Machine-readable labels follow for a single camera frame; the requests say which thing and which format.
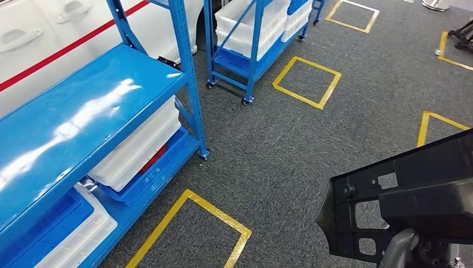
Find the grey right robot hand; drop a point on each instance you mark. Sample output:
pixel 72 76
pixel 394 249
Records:
pixel 399 248

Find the black plastic plate frame part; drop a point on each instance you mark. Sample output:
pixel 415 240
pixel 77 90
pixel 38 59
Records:
pixel 425 162

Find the blue metal shelf rack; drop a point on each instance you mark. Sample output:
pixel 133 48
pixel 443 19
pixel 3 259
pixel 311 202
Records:
pixel 254 55
pixel 317 11
pixel 74 103

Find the small white floor object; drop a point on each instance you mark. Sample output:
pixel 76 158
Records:
pixel 438 52

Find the black wheeled stand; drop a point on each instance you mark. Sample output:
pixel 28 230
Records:
pixel 467 46

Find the yellow white floor tape square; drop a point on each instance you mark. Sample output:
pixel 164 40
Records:
pixel 345 25

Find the white rounded base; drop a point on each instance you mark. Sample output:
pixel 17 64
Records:
pixel 436 4

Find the blue plastic bin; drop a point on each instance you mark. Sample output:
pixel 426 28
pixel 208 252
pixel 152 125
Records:
pixel 159 177
pixel 44 225
pixel 295 5
pixel 236 61

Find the red item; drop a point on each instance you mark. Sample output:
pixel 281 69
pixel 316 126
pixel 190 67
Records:
pixel 153 159

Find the red barrier belt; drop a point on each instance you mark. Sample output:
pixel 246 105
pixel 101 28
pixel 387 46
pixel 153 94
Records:
pixel 74 44

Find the white car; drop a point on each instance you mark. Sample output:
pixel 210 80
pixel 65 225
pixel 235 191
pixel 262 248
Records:
pixel 22 61

